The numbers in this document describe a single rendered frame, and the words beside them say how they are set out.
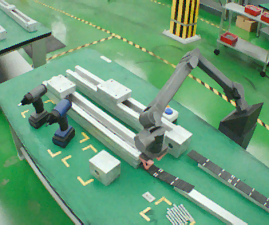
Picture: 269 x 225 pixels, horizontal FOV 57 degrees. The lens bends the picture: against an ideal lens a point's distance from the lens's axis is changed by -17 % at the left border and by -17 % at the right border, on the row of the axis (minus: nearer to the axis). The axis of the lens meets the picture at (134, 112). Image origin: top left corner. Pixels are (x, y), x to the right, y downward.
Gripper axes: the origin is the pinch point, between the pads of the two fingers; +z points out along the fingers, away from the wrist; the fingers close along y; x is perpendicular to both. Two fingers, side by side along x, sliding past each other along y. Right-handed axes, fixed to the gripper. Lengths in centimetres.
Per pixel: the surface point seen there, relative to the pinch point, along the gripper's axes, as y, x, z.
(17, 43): -18, -181, 5
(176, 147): -14.0, 2.2, -1.3
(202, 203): 2.1, 31.6, 1.7
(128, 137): -2.4, -17.2, -2.0
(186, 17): -290, -169, 37
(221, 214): 1.7, 42.0, 1.7
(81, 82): -14, -68, -2
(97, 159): 19.0, -14.7, -4.7
